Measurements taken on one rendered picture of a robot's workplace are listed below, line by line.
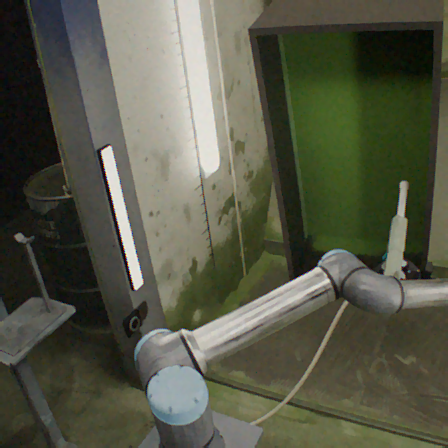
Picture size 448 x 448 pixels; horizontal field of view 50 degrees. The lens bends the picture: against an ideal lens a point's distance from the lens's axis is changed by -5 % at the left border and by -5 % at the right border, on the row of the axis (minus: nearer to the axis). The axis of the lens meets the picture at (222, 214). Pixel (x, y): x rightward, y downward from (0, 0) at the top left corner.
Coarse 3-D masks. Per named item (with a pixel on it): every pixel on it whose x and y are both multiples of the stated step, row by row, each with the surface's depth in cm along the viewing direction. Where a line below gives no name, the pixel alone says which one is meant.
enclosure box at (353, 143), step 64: (320, 0) 167; (384, 0) 156; (256, 64) 164; (320, 64) 192; (384, 64) 182; (320, 128) 211; (384, 128) 200; (320, 192) 233; (384, 192) 220; (320, 256) 239
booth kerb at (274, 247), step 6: (264, 240) 326; (270, 240) 324; (276, 240) 322; (270, 246) 326; (276, 246) 324; (282, 246) 321; (270, 252) 328; (276, 252) 326; (282, 252) 323; (432, 264) 276; (438, 270) 276; (444, 270) 274; (438, 276) 277; (444, 276) 275
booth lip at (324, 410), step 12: (228, 384) 235; (240, 384) 233; (264, 396) 226; (276, 396) 223; (300, 408) 218; (312, 408) 215; (324, 408) 213; (348, 420) 207; (360, 420) 205; (372, 420) 203; (396, 432) 197; (408, 432) 195; (420, 432) 194; (444, 444) 188
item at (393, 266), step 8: (400, 184) 187; (400, 192) 185; (400, 200) 182; (400, 208) 179; (400, 216) 176; (392, 224) 176; (400, 224) 173; (392, 232) 173; (400, 232) 172; (392, 240) 170; (400, 240) 170; (392, 248) 168; (400, 248) 168; (392, 256) 165; (400, 256) 166; (384, 264) 168; (392, 264) 163; (400, 264) 164; (376, 272) 173; (384, 272) 165; (392, 272) 162; (400, 272) 163
